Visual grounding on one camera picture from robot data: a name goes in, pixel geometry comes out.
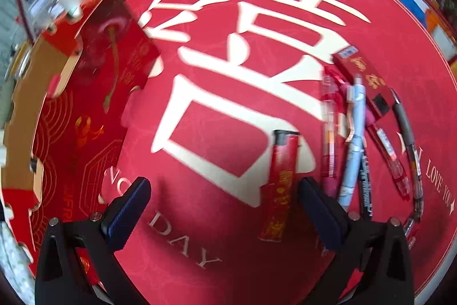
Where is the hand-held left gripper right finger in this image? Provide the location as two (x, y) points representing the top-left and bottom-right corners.
(298, 177), (416, 305)

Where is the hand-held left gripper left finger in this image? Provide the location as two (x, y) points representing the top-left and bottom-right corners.
(35, 176), (152, 305)

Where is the red lighter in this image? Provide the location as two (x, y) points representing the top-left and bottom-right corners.
(258, 129), (301, 242)

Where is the black marker pen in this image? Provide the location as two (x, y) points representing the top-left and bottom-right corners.
(357, 144), (375, 222)

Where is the red clear click pen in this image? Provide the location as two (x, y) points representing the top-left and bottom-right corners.
(319, 66), (348, 198)

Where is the light blue pen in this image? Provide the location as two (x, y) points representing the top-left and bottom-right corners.
(336, 83), (368, 213)

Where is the red cardboard gift box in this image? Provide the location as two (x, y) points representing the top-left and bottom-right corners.
(0, 0), (163, 291)

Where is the pink clear pen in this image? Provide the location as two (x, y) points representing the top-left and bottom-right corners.
(360, 105), (411, 200)

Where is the black clear gel pen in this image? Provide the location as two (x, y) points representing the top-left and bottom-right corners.
(389, 89), (426, 250)

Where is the long red packet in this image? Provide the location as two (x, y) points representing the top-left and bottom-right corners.
(331, 45), (392, 120)

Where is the red round printed mat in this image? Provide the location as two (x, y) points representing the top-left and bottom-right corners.
(86, 0), (457, 305)

